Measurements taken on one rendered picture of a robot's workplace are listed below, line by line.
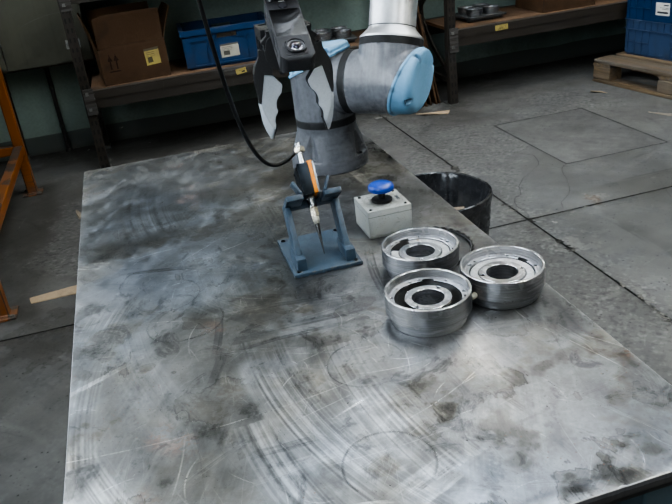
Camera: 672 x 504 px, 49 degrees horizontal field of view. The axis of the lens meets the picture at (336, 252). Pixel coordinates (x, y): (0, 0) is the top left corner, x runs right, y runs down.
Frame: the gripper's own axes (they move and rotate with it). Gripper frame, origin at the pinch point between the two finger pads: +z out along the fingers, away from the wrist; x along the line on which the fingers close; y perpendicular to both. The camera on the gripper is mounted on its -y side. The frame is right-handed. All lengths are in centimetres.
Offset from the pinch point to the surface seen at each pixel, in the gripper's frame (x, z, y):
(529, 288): -20.2, 15.7, -29.5
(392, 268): -7.0, 16.2, -16.5
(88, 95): 60, 57, 317
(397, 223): -12.6, 17.0, -1.7
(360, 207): -8.0, 14.7, 1.9
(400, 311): -4.0, 15.0, -29.2
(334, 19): -95, 48, 384
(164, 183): 22, 19, 42
